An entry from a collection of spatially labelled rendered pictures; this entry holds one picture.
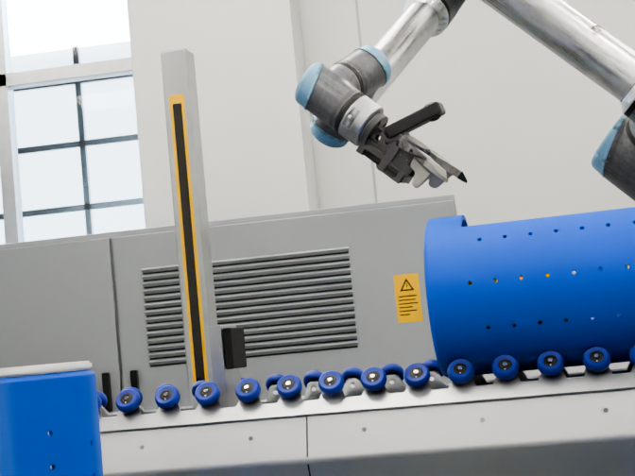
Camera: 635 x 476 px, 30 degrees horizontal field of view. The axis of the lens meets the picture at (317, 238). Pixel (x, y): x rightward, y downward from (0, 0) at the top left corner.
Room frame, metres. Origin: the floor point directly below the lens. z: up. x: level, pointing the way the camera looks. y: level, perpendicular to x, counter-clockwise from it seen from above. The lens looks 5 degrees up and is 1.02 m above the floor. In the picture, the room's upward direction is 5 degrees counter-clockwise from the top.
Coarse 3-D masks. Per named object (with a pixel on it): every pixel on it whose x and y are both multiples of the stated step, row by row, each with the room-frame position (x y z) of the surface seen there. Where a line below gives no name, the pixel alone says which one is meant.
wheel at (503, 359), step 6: (498, 360) 2.00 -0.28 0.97; (504, 360) 2.00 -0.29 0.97; (510, 360) 2.00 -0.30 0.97; (516, 360) 2.00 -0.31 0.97; (492, 366) 2.00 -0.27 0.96; (498, 366) 1.99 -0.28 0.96; (504, 366) 1.99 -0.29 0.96; (510, 366) 1.99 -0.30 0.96; (516, 366) 1.99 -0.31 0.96; (498, 372) 1.99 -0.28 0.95; (504, 372) 1.98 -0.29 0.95; (510, 372) 1.98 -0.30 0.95; (516, 372) 1.99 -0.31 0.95; (498, 378) 1.99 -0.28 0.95; (504, 378) 1.99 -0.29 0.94; (510, 378) 1.99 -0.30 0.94
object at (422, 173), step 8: (416, 160) 2.19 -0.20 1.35; (432, 160) 2.16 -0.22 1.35; (416, 168) 2.18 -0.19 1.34; (424, 168) 2.16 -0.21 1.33; (432, 168) 2.14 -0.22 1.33; (440, 168) 2.14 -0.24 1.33; (416, 176) 2.17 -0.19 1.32; (424, 176) 2.16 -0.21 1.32; (440, 176) 2.14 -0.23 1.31; (416, 184) 2.17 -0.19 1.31
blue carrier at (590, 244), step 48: (432, 240) 2.02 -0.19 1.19; (480, 240) 2.00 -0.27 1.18; (528, 240) 1.97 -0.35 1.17; (576, 240) 1.95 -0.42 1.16; (624, 240) 1.93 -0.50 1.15; (432, 288) 1.98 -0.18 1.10; (480, 288) 1.97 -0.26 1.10; (528, 288) 1.95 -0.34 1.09; (576, 288) 1.93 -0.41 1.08; (624, 288) 1.92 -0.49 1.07; (432, 336) 2.01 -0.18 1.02; (480, 336) 1.99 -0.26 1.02; (528, 336) 1.98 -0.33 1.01; (576, 336) 1.97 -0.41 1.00; (624, 336) 1.96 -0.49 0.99
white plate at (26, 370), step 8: (0, 368) 1.49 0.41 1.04; (8, 368) 1.49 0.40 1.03; (16, 368) 1.50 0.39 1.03; (24, 368) 1.50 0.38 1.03; (32, 368) 1.51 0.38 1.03; (40, 368) 1.51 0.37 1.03; (48, 368) 1.52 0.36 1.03; (56, 368) 1.53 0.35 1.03; (64, 368) 1.54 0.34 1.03; (72, 368) 1.56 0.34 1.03; (80, 368) 1.58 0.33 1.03; (88, 368) 1.62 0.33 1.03; (0, 376) 1.49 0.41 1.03; (8, 376) 1.49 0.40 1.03; (16, 376) 1.50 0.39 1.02
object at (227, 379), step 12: (216, 336) 2.16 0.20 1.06; (228, 336) 2.16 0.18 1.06; (240, 336) 2.22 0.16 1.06; (216, 348) 2.16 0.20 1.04; (228, 348) 2.16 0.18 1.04; (240, 348) 2.21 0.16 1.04; (216, 360) 2.16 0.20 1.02; (228, 360) 2.16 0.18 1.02; (240, 360) 2.21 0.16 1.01; (216, 372) 2.16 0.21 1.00; (228, 372) 2.18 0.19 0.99; (228, 384) 2.17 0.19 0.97; (228, 396) 2.17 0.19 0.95
